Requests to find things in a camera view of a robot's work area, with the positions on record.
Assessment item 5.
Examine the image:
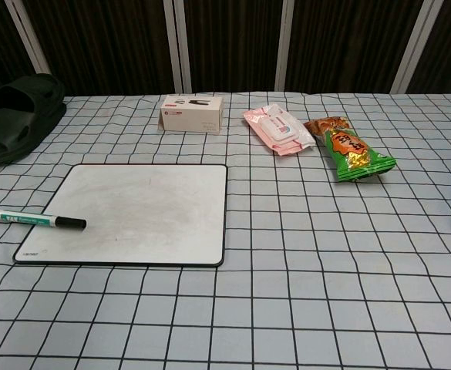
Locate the pink wet wipes pack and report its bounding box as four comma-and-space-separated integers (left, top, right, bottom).
242, 102, 315, 156

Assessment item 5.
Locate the dark pleated screen fabric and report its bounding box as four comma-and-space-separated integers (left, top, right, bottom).
0, 0, 451, 102

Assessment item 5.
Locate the checkered light blue tablecloth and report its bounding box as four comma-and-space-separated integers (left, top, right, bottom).
0, 91, 451, 370

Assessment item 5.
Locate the white drawing board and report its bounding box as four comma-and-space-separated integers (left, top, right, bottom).
12, 163, 229, 267

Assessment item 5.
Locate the green orange snack bag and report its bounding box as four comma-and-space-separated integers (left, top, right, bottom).
304, 116, 397, 183

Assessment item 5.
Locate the green white marker black cap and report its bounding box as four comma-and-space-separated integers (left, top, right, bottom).
0, 210, 88, 231

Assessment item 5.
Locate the white screen frame post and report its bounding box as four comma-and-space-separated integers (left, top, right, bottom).
162, 0, 190, 96
3, 0, 48, 76
389, 0, 436, 95
274, 0, 300, 93

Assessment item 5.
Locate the black sandal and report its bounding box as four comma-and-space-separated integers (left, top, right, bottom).
0, 72, 67, 170

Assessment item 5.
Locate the small white printed box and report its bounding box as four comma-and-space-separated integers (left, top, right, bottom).
158, 94, 224, 135

